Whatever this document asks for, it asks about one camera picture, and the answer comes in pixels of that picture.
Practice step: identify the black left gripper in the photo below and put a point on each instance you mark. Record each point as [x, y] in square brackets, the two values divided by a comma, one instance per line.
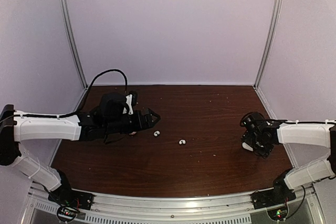
[139, 124]

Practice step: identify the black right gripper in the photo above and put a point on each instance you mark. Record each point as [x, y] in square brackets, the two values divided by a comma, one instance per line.
[263, 152]

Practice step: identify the white oval charging case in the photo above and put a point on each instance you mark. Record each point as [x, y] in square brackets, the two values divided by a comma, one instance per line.
[247, 147]

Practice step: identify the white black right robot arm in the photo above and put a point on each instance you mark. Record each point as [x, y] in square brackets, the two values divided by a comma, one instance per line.
[262, 134]

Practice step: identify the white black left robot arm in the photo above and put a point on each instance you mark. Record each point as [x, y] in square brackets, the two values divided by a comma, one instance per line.
[115, 114]

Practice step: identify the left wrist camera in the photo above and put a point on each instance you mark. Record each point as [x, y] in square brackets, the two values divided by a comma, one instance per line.
[131, 101]

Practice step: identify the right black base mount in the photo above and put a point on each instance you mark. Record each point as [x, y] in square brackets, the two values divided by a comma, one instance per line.
[276, 196]

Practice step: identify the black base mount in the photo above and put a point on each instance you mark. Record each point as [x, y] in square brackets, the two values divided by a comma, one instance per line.
[276, 196]
[68, 197]

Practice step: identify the aluminium front frame rail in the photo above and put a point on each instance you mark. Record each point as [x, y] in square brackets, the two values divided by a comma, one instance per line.
[232, 208]

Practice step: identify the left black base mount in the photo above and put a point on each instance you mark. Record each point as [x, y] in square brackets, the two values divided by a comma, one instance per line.
[68, 197]

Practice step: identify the left aluminium corner post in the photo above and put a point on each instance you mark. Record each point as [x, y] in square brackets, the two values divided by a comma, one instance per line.
[72, 42]

